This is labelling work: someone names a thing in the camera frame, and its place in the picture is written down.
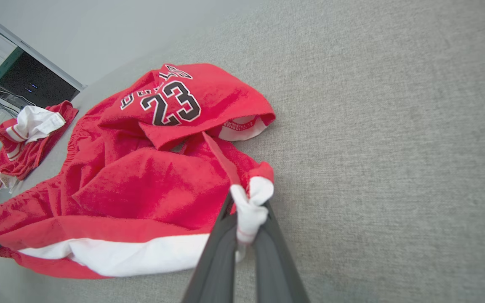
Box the red white basketball shorts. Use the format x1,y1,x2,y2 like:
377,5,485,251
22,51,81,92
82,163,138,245
0,63,277,280

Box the black computer tower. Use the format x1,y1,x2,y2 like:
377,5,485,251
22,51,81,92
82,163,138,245
0,51,79,108

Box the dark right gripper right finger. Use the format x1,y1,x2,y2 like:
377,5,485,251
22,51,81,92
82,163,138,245
253,202,310,303

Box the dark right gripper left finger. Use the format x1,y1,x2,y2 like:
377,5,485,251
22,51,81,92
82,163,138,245
181,191,239,303

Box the teal shelf board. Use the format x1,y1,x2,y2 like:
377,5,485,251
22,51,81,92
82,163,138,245
0,46,25,98

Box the red jersey striped white trim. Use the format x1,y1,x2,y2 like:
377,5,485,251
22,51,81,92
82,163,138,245
0,100,80,194

